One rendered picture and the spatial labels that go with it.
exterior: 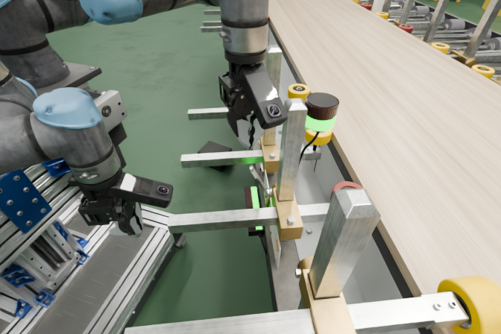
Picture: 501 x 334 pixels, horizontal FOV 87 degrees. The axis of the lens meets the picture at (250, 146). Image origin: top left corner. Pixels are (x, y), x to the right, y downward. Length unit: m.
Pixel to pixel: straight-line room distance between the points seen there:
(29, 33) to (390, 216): 0.94
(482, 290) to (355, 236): 0.26
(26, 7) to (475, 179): 1.15
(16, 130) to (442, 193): 0.80
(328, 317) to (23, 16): 0.88
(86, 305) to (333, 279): 1.14
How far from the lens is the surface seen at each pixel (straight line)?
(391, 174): 0.74
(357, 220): 0.28
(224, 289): 1.48
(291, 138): 0.51
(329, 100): 0.50
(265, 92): 0.45
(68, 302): 1.43
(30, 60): 0.90
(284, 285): 0.73
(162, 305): 1.51
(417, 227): 0.66
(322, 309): 0.43
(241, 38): 0.44
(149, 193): 0.55
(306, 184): 1.03
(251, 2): 0.43
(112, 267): 1.42
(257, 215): 0.63
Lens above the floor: 1.37
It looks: 40 degrees down
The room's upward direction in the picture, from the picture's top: straight up
